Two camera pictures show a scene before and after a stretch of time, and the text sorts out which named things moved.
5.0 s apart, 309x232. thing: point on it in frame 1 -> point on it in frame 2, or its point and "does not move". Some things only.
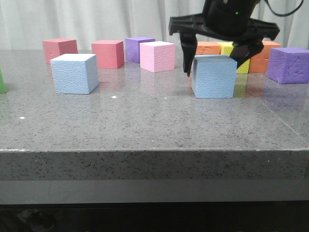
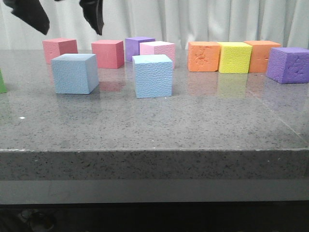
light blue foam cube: (214, 76) -> (153, 75)
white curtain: (24, 23) does not move
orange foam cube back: (259, 63) does not move
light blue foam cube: (75, 73) does not move
